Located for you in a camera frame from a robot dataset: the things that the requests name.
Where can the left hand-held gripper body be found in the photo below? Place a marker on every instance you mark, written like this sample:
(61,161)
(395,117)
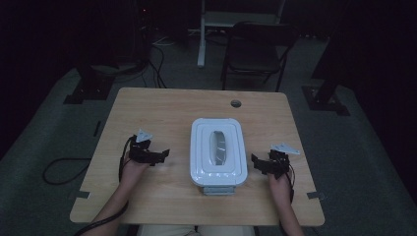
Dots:
(141,152)

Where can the person's left hand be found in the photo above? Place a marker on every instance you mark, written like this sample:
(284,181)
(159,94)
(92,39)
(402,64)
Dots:
(132,173)

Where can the person's right hand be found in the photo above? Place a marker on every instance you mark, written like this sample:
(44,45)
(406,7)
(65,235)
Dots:
(280,190)

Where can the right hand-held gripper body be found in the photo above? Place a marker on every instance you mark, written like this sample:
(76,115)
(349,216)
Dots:
(279,164)

